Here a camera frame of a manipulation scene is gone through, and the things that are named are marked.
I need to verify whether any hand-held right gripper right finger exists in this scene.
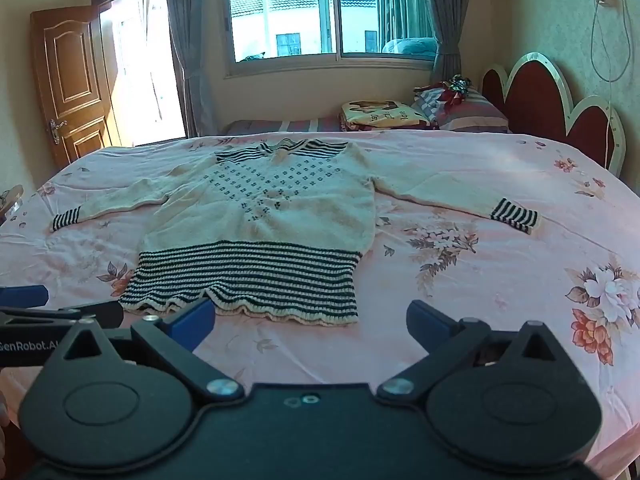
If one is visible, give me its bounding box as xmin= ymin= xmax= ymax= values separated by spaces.
xmin=376 ymin=299 xmax=584 ymax=404

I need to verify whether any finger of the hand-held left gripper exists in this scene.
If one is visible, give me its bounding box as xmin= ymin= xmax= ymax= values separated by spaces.
xmin=0 ymin=284 xmax=50 ymax=307
xmin=0 ymin=301 xmax=124 ymax=329

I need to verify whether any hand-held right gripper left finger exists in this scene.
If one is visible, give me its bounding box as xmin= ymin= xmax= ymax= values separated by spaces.
xmin=46 ymin=299 xmax=246 ymax=404

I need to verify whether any cream knit sweater striped trim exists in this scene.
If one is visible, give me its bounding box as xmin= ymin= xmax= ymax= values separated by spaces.
xmin=51 ymin=138 xmax=543 ymax=329

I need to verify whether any pink floral bed sheet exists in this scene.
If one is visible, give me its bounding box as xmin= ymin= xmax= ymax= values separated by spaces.
xmin=0 ymin=131 xmax=640 ymax=480

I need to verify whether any wooden chair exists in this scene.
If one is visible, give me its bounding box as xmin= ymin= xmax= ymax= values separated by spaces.
xmin=0 ymin=184 xmax=25 ymax=224

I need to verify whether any striped pillow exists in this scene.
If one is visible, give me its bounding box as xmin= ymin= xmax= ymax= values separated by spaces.
xmin=412 ymin=85 xmax=512 ymax=134

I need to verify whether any brown wooden door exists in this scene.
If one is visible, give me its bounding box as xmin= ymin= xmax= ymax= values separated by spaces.
xmin=30 ymin=5 xmax=119 ymax=172

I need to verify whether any folded printed blanket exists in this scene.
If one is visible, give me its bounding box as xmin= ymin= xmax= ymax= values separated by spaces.
xmin=339 ymin=99 xmax=432 ymax=133

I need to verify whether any striped mattress sheet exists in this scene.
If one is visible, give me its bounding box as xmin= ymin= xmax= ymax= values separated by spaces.
xmin=220 ymin=115 xmax=347 ymax=136

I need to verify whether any red patterned cloth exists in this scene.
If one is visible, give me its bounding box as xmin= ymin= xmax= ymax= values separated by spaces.
xmin=439 ymin=74 xmax=472 ymax=107

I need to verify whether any red scalloped headboard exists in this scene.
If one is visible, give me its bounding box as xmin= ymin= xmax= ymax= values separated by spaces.
xmin=480 ymin=51 xmax=627 ymax=179

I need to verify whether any grey curtain beside door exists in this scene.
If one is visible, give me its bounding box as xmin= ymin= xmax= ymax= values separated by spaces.
xmin=162 ymin=0 xmax=219 ymax=137

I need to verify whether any blue quilt outside window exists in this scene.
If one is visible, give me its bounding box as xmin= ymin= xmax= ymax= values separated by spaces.
xmin=382 ymin=37 xmax=440 ymax=59

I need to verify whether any grey curtain beside headboard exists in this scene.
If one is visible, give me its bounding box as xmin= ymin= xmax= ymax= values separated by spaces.
xmin=416 ymin=0 xmax=464 ymax=87

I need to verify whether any grey balcony curtain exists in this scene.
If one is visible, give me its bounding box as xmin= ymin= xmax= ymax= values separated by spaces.
xmin=375 ymin=0 xmax=420 ymax=54

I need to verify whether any sliding glass window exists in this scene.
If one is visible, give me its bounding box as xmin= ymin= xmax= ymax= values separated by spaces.
xmin=219 ymin=0 xmax=442 ymax=79

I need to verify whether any white hanging cable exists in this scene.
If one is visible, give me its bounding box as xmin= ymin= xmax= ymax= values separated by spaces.
xmin=589 ymin=0 xmax=632 ymax=84

